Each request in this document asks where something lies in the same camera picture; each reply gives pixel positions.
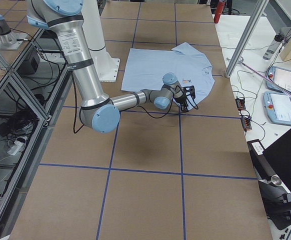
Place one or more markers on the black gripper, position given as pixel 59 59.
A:
pixel 181 99

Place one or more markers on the light blue t-shirt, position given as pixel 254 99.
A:
pixel 154 76

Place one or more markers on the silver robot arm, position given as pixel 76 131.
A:
pixel 98 111
pixel 8 38

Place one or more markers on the near blue teach pendant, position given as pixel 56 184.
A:
pixel 277 107

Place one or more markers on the blue teach pendant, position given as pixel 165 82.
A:
pixel 277 107
pixel 280 76

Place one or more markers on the far blue teach pendant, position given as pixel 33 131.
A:
pixel 280 76

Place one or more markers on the red cylinder bottle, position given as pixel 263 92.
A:
pixel 219 10

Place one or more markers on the black power adapter box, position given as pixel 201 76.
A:
pixel 30 63

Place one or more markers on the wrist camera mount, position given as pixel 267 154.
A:
pixel 189 91

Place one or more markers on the grey aluminium frame post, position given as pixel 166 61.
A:
pixel 249 28

